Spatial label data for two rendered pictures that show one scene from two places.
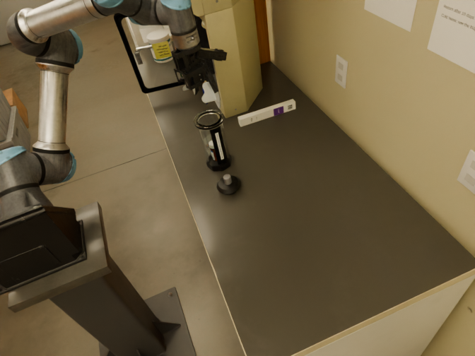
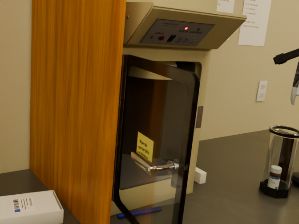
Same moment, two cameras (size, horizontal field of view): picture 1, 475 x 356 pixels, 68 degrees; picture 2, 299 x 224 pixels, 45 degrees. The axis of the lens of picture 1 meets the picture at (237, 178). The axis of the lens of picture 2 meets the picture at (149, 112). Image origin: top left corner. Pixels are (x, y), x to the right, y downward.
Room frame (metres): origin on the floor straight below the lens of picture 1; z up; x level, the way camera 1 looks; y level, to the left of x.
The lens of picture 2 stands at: (1.96, 0.92, 1.47)
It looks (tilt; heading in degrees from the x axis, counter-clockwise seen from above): 14 degrees down; 245
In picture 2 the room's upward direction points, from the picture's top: 5 degrees clockwise
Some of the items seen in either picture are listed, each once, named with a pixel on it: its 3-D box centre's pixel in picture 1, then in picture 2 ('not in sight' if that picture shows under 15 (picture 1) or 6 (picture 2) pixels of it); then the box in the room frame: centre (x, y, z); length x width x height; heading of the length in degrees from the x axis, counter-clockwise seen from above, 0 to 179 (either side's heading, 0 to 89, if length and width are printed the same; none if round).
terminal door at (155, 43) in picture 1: (160, 50); (147, 152); (1.64, 0.23, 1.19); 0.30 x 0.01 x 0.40; 93
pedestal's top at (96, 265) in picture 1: (60, 251); not in sight; (0.78, 0.67, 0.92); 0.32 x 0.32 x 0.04; 14
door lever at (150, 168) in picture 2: not in sight; (151, 161); (1.66, 0.31, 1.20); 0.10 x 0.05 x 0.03; 93
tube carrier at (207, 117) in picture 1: (213, 140); (280, 159); (1.05, 0.06, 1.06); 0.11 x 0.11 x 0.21
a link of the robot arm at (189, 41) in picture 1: (186, 38); not in sight; (1.01, 0.06, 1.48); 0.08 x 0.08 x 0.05
